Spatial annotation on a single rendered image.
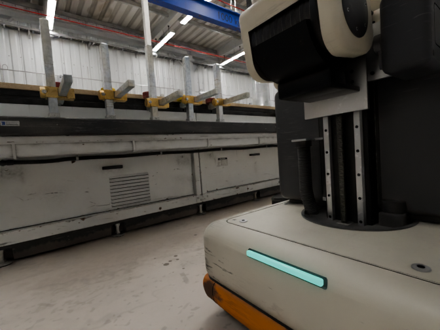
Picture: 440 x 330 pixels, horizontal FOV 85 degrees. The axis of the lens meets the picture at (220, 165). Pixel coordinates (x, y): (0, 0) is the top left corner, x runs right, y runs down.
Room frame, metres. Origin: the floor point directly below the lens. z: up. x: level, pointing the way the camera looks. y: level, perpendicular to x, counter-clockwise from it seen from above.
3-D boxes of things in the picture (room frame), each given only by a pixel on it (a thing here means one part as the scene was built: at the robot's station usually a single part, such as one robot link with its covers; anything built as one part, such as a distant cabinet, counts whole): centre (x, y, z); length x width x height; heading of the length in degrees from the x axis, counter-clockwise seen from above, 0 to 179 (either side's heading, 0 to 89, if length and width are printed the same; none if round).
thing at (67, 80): (1.14, 0.71, 0.82); 0.43 x 0.03 x 0.04; 38
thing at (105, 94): (1.32, 0.55, 0.83); 0.14 x 0.06 x 0.05; 128
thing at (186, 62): (1.61, 0.17, 0.88); 0.04 x 0.04 x 0.48; 38
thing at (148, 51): (1.46, 0.37, 0.90); 0.04 x 0.04 x 0.48; 38
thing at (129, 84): (1.29, 0.51, 0.83); 0.43 x 0.03 x 0.04; 38
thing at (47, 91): (1.16, 0.75, 0.82); 0.14 x 0.06 x 0.05; 128
